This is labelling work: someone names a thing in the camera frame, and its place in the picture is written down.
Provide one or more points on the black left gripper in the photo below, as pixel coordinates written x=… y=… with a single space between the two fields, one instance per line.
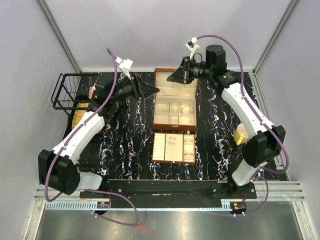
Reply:
x=144 y=90

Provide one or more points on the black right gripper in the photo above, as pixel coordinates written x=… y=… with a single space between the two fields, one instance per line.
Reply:
x=182 y=74

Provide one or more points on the brown jewelry tray insert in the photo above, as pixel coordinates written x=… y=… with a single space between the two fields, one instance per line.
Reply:
x=174 y=148

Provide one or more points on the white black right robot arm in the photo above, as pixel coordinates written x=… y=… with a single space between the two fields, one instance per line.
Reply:
x=265 y=140

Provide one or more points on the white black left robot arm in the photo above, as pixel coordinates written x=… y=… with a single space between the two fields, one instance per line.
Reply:
x=57 y=167

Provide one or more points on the brown leather jewelry box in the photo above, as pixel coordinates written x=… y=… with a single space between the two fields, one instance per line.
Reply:
x=175 y=104

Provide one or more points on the pink patterned ceramic bowl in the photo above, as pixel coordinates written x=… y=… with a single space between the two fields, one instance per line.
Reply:
x=91 y=92

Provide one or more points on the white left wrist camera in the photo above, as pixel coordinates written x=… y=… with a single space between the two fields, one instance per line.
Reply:
x=124 y=65

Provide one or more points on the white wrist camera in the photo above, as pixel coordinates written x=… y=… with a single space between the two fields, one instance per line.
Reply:
x=124 y=65
x=193 y=46

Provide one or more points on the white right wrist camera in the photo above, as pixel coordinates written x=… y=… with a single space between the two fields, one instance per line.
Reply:
x=193 y=46

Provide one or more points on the black wire dish rack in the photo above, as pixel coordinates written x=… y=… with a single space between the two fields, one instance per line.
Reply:
x=72 y=89

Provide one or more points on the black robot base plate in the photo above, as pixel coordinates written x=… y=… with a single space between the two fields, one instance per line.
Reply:
x=171 y=194

